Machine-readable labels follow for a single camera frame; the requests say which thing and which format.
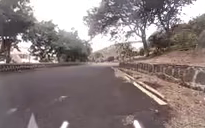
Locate brown dirt strip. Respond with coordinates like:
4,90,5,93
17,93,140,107
113,67,205,128

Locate large dark tree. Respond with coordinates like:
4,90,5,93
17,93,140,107
0,0,38,65

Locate stone retaining wall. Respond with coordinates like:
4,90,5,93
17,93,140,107
118,61,205,96

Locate bushes on slope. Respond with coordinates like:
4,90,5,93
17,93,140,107
147,10,205,52

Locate robot's own part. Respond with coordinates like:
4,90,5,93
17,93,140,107
59,120,70,128
132,119,143,128

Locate dark asphalt road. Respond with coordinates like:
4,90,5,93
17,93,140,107
0,63,169,128

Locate tall spreading tree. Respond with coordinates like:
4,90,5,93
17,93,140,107
83,0,195,57

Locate low stone roadside wall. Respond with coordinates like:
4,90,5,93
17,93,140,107
0,61,88,74

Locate group of trees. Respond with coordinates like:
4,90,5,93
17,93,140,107
22,19,93,64

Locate distant hill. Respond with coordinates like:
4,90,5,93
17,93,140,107
89,43,125,63

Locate pale concrete kerb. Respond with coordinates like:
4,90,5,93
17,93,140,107
110,66,169,107

